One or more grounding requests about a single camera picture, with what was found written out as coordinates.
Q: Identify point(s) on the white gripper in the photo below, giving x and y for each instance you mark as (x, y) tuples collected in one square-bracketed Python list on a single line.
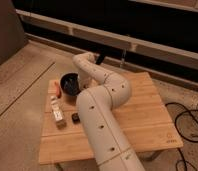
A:
[(84, 79)]

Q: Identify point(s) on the dark ceramic bowl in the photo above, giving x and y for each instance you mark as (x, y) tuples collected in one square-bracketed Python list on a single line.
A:
[(69, 84)]

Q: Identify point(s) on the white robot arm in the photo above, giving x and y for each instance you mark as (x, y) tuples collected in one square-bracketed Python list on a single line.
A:
[(102, 90)]

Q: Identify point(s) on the orange carrot toy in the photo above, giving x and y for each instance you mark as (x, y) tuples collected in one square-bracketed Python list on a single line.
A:
[(58, 90)]

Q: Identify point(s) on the black rectangular remote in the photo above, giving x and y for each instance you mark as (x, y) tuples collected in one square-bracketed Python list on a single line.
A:
[(75, 118)]

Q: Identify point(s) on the white labelled bottle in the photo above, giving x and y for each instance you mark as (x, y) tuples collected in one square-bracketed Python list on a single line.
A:
[(57, 112)]

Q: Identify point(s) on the low wooden table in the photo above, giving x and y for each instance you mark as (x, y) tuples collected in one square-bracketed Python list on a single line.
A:
[(144, 119)]

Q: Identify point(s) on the grey sofa corner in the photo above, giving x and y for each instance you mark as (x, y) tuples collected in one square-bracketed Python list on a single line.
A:
[(12, 35)]

